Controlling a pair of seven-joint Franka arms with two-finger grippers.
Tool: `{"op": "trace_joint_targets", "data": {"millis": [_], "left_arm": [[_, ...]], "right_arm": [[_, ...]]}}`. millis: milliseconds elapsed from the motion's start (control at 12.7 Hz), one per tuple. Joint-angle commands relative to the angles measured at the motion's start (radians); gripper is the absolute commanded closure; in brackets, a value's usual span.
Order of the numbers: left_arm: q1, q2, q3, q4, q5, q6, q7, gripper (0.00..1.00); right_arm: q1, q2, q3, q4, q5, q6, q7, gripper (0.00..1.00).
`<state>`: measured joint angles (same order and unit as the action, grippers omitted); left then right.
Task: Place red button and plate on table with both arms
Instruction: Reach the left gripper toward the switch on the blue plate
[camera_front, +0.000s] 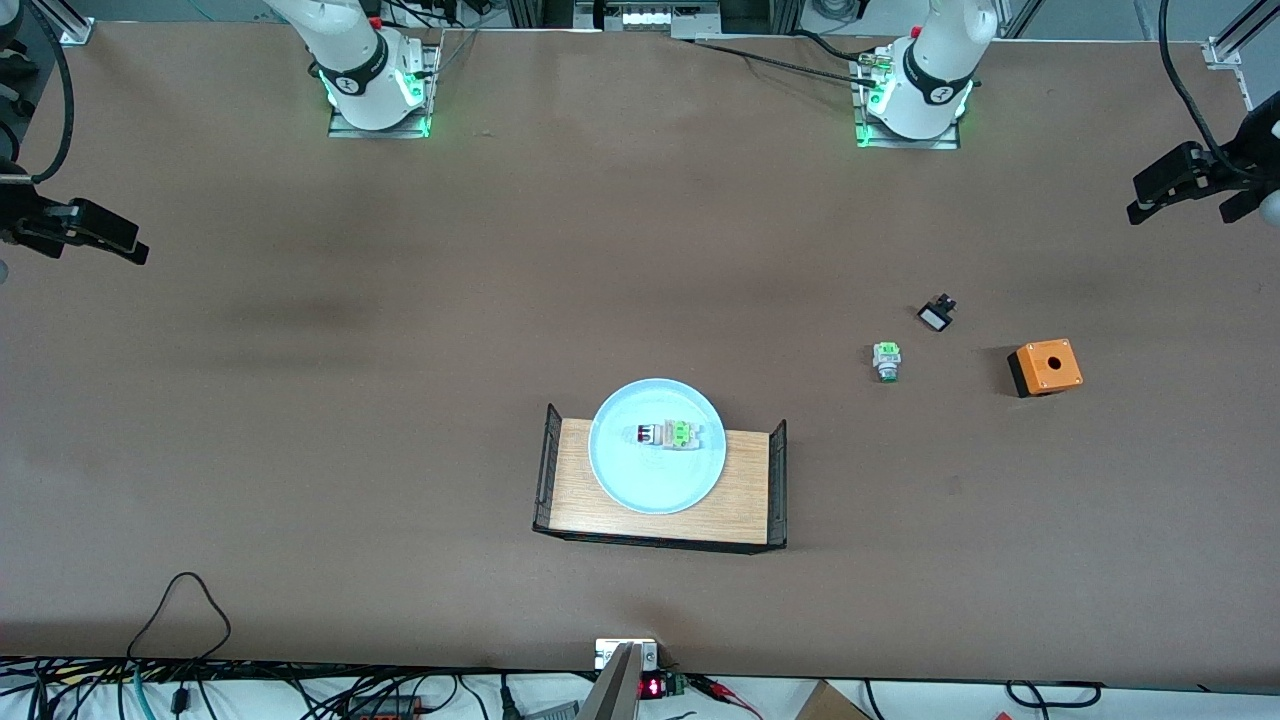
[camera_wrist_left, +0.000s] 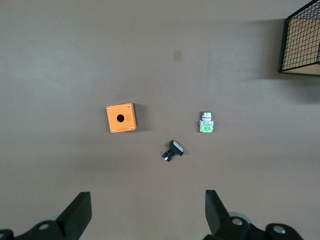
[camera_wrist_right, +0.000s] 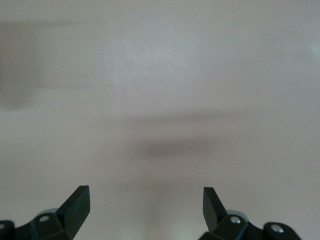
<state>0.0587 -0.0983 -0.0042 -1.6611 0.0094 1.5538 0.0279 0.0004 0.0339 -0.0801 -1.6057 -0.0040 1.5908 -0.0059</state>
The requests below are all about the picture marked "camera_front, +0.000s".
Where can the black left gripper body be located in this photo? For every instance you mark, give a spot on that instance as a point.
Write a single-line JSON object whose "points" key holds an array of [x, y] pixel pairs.
{"points": [[1243, 153]]}

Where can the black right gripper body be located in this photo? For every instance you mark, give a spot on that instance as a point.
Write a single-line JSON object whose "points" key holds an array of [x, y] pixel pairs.
{"points": [[22, 213]]}

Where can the red push button switch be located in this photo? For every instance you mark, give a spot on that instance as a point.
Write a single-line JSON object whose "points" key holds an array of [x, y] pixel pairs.
{"points": [[660, 435]]}

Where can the light blue round plate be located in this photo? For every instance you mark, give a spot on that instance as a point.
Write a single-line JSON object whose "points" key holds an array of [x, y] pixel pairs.
{"points": [[640, 485]]}

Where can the black square white-faced push button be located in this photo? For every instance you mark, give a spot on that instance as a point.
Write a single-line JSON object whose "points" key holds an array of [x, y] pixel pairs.
{"points": [[936, 318]]}

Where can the lit control unit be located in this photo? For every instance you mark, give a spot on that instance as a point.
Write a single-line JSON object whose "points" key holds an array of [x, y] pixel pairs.
{"points": [[650, 18]]}

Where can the black power strip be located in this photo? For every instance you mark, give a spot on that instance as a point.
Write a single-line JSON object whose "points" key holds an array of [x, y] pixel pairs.
{"points": [[385, 708]]}

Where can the brown cardboard box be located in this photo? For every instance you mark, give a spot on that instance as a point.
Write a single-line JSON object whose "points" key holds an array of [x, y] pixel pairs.
{"points": [[830, 705]]}

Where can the red clip leads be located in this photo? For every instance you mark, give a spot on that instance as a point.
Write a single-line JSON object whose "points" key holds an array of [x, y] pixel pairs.
{"points": [[715, 686]]}

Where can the red digit display module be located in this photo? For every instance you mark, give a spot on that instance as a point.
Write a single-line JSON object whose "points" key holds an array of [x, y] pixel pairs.
{"points": [[652, 688]]}

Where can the aluminium frame profile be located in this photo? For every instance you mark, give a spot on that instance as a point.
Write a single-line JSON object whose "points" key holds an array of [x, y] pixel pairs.
{"points": [[1225, 50], [75, 30]]}

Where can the orange button enclosure box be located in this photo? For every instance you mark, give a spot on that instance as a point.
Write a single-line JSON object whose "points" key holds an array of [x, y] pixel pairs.
{"points": [[1050, 367]]}

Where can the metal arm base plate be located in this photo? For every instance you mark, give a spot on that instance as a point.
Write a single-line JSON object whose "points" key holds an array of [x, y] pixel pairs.
{"points": [[432, 70], [945, 143]]}

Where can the green push button switch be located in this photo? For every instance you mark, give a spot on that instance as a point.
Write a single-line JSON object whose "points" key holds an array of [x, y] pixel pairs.
{"points": [[887, 355]]}

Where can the grey metal camera mount bracket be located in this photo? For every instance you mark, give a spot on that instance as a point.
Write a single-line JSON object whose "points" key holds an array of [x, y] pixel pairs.
{"points": [[615, 690]]}

